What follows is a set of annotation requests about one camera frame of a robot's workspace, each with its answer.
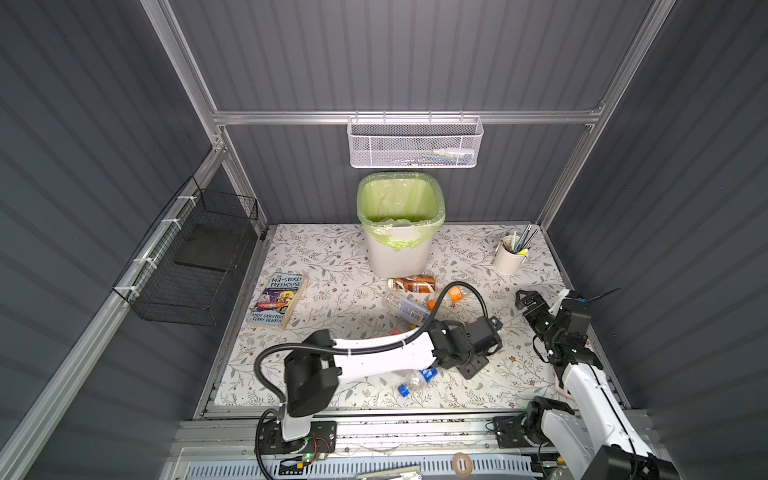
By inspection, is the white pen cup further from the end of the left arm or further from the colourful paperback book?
the colourful paperback book

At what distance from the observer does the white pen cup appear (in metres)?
1.01

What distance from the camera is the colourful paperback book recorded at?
93 centimetres
